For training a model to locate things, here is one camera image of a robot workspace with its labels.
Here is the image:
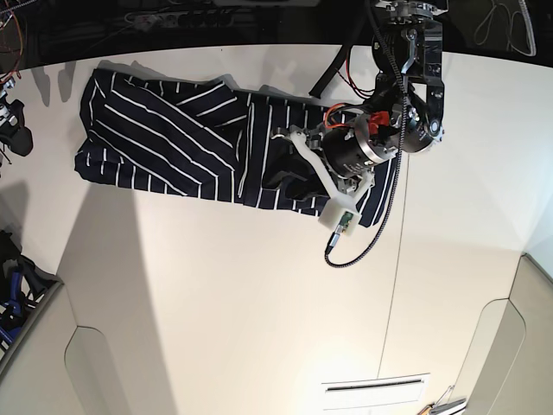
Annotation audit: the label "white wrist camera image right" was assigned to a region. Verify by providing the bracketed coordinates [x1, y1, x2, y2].
[318, 195, 361, 236]

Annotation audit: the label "navy white striped T-shirt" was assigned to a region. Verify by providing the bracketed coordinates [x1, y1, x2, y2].
[73, 60, 401, 230]

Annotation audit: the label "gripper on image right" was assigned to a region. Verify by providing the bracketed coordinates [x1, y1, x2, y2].
[262, 111, 399, 201]

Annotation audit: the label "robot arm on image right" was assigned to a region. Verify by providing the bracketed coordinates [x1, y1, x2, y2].
[261, 1, 448, 201]

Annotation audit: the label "tools at bottom edge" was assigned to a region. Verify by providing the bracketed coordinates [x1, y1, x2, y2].
[417, 385, 467, 415]

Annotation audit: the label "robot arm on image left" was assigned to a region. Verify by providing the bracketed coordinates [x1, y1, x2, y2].
[1, 1, 34, 158]

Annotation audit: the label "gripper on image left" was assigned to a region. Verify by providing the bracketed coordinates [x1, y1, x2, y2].
[0, 77, 34, 156]

